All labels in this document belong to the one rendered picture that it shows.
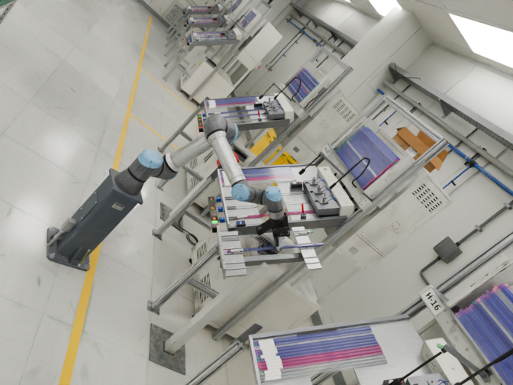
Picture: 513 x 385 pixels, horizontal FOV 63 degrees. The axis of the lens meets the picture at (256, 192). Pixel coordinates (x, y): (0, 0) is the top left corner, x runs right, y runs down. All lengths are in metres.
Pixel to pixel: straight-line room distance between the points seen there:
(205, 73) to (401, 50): 2.92
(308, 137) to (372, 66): 2.16
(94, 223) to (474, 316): 1.82
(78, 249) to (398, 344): 1.69
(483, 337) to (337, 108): 2.52
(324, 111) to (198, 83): 3.47
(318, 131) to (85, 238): 2.27
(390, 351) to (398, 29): 4.52
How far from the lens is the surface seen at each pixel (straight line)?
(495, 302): 1.84
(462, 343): 1.86
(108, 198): 2.27
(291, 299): 2.87
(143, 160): 2.20
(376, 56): 5.77
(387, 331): 1.96
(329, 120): 3.85
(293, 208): 2.58
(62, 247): 2.50
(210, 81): 6.92
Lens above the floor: 1.61
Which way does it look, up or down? 16 degrees down
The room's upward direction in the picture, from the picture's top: 46 degrees clockwise
